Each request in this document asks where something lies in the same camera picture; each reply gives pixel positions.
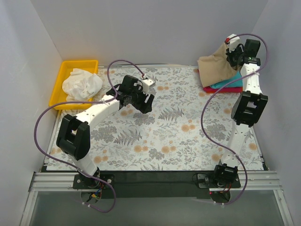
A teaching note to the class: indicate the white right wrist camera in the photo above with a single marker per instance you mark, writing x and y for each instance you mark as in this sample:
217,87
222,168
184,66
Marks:
232,42

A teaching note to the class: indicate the folded magenta t shirt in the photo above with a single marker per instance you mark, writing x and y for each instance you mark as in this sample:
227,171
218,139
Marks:
216,80

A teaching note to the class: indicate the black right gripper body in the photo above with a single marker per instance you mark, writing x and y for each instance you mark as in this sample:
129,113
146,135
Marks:
233,58

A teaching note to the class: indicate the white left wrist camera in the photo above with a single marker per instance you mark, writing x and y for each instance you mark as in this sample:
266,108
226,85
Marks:
147,84

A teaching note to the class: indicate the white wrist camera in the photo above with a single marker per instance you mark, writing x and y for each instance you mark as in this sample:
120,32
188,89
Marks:
232,42
147,84

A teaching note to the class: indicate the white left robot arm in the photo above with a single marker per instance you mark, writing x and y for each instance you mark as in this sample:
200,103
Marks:
76,132

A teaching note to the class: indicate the aluminium frame rail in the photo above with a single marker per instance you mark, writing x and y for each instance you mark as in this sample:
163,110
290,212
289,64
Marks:
156,198

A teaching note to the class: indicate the beige t shirt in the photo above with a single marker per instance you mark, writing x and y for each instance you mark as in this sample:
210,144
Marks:
215,68

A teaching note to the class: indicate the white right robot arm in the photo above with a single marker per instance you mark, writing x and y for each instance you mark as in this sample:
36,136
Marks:
247,109

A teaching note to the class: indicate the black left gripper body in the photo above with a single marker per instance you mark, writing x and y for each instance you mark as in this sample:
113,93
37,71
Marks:
145,103

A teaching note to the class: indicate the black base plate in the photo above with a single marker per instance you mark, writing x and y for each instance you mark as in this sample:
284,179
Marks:
151,184

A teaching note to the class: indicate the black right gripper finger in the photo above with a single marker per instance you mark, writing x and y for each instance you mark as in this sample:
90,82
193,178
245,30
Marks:
237,67
230,59

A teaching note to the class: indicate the white crumpled t shirt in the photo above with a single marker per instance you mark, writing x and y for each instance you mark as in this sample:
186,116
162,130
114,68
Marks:
81,85

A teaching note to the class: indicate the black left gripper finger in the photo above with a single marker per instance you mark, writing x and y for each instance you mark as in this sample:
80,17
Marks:
139,107
148,103

